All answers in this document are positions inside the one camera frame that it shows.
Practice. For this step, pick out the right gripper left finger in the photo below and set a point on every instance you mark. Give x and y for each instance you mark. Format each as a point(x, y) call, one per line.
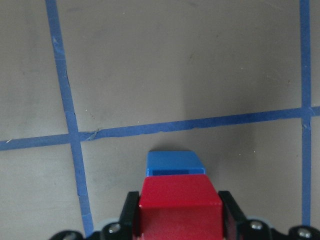
point(129, 219)

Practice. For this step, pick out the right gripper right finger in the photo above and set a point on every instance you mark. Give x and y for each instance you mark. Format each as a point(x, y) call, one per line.
point(234, 220)

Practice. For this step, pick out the red wooden block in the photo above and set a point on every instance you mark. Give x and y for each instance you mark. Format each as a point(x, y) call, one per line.
point(180, 207)

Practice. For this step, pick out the blue wooden block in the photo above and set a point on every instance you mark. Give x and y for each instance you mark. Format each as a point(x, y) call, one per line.
point(182, 162)

